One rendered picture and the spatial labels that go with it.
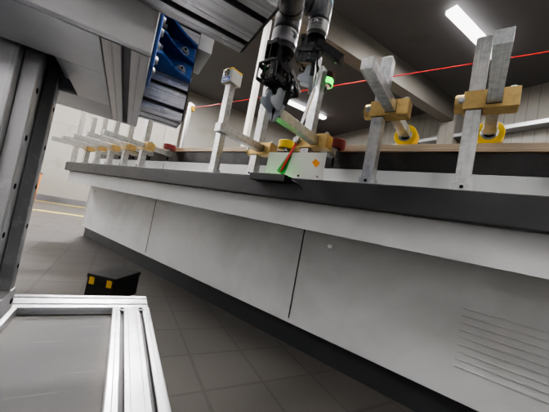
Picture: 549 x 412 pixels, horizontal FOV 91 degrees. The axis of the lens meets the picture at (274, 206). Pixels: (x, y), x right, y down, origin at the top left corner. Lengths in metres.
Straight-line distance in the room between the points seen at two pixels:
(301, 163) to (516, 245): 0.64
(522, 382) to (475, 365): 0.10
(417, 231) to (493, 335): 0.39
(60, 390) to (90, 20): 0.53
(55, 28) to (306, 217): 0.82
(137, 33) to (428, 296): 1.01
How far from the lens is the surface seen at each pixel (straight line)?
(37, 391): 0.63
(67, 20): 0.34
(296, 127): 0.89
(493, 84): 0.83
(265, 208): 1.09
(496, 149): 1.10
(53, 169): 7.39
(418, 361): 1.12
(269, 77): 0.80
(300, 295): 1.23
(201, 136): 7.63
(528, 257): 0.86
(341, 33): 4.35
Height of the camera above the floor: 0.54
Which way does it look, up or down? 2 degrees up
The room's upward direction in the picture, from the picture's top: 11 degrees clockwise
